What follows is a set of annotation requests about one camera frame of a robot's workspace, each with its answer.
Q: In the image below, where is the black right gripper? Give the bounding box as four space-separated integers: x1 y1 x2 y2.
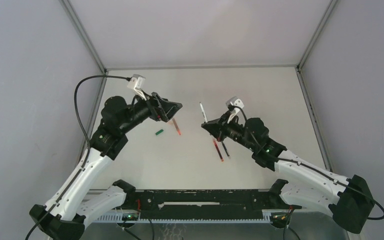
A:
203 110 257 152

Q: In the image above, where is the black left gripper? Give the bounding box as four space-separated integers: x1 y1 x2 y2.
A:
119 89 182 134

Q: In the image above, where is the red pen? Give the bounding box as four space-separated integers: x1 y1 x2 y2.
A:
212 139 224 162

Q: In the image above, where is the green pen cap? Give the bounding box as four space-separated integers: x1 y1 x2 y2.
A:
155 129 164 136

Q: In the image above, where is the orange pen with cap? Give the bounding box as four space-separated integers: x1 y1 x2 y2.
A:
172 118 182 136

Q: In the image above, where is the black pen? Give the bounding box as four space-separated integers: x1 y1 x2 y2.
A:
221 141 231 159

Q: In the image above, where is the white green-tipped pen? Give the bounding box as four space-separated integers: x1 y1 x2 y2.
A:
199 102 208 123

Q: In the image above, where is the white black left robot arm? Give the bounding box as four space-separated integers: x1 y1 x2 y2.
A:
29 92 183 240

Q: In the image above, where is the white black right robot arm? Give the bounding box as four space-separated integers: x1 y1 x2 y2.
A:
201 111 376 234

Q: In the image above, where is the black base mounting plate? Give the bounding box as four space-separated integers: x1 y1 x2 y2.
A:
116 189 290 219

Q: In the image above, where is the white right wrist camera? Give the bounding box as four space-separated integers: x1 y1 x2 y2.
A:
225 96 245 123

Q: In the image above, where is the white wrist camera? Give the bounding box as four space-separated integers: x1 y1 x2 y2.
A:
225 96 245 123
127 74 147 101

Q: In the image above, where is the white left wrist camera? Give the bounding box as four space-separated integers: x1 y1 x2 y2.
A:
127 74 147 101

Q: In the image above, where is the black right camera cable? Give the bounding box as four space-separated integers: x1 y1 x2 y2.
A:
230 105 384 221

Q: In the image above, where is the aluminium frame rail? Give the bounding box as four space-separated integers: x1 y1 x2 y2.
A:
295 65 333 170

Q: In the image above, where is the white slotted cable duct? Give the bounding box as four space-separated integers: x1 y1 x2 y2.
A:
92 211 273 224

